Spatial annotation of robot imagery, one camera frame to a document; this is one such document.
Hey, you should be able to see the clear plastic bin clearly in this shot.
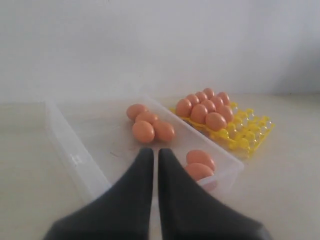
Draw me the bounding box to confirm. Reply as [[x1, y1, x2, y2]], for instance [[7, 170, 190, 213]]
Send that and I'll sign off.
[[0, 93, 245, 201]]

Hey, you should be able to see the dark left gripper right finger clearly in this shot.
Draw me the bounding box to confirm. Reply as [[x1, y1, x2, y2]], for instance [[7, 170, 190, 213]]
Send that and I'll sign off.
[[158, 148, 272, 240]]

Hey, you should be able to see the yellow plastic egg tray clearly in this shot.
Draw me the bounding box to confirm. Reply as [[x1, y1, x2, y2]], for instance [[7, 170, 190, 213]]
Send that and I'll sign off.
[[180, 102, 275, 160]]

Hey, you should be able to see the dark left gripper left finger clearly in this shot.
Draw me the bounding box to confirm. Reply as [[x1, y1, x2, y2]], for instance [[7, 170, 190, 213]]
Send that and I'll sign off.
[[44, 148, 154, 240]]

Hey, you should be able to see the brown egg frontmost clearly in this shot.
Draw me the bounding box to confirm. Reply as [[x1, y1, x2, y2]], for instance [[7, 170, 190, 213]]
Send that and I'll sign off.
[[184, 163, 217, 191]]

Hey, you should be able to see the brown egg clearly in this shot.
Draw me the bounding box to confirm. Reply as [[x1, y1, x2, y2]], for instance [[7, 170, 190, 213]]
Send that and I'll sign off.
[[175, 98, 193, 118], [132, 120, 155, 144], [217, 91, 230, 106], [205, 112, 227, 132], [186, 149, 216, 171], [135, 111, 159, 125], [190, 104, 208, 125], [200, 99, 217, 113], [210, 96, 224, 109], [195, 91, 208, 103], [152, 120, 176, 143], [203, 87, 215, 100], [126, 103, 148, 121], [185, 93, 200, 106], [217, 105, 234, 123]]

